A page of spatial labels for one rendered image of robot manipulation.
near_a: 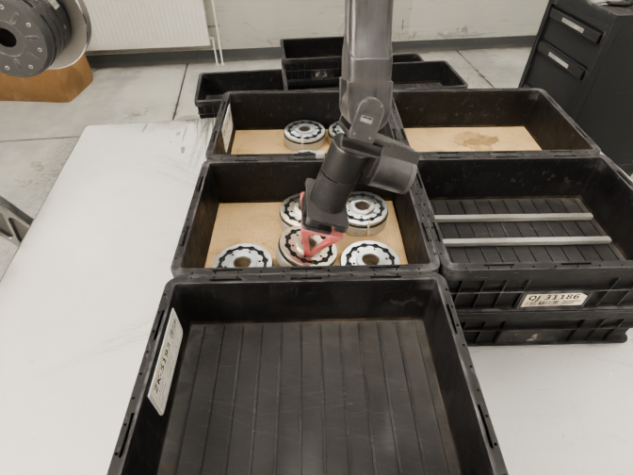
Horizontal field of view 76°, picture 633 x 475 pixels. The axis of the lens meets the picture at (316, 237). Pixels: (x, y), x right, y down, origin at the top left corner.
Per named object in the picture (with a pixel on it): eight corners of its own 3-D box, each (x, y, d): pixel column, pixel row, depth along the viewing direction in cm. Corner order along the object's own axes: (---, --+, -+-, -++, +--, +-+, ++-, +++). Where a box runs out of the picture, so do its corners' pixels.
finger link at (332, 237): (325, 239, 72) (344, 199, 66) (328, 269, 67) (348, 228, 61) (288, 231, 70) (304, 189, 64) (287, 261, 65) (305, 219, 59)
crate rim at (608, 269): (440, 281, 61) (443, 270, 59) (404, 166, 82) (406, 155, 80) (702, 276, 62) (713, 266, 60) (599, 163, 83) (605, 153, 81)
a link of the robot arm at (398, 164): (348, 85, 58) (363, 93, 50) (420, 108, 61) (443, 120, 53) (323, 164, 63) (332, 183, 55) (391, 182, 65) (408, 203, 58)
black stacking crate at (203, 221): (186, 321, 67) (170, 277, 59) (215, 205, 88) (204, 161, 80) (426, 317, 68) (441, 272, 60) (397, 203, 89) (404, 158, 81)
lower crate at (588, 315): (416, 352, 75) (429, 314, 67) (391, 237, 97) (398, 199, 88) (628, 347, 76) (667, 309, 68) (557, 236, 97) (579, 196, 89)
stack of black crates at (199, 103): (212, 188, 201) (193, 102, 169) (216, 155, 222) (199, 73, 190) (293, 182, 204) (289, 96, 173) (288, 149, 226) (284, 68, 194)
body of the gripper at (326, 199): (339, 194, 69) (356, 158, 64) (345, 236, 61) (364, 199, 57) (302, 186, 67) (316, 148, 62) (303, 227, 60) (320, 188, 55)
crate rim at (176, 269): (171, 286, 60) (167, 275, 58) (205, 169, 81) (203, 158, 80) (439, 281, 61) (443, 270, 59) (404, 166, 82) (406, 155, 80)
